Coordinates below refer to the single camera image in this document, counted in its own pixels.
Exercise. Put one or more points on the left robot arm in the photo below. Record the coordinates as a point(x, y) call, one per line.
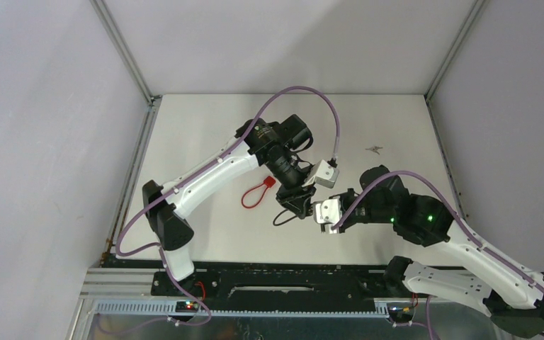
point(256, 143)

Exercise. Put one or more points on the black cable lock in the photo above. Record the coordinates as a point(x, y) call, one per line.
point(284, 217)

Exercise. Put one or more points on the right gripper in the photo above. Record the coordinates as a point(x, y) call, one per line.
point(345, 225)

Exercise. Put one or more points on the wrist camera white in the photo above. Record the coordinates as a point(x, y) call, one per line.
point(326, 214)
point(322, 174)

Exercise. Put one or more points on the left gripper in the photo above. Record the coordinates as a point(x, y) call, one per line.
point(297, 199)

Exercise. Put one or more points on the red cable lock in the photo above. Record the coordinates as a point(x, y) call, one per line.
point(254, 196)

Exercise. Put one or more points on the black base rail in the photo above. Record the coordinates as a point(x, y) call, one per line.
point(285, 288)

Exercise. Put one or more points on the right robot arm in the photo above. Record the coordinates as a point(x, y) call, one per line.
point(510, 294)

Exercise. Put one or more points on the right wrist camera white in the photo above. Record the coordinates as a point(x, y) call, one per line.
point(326, 214)

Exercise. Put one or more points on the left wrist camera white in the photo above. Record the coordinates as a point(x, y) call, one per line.
point(322, 174)

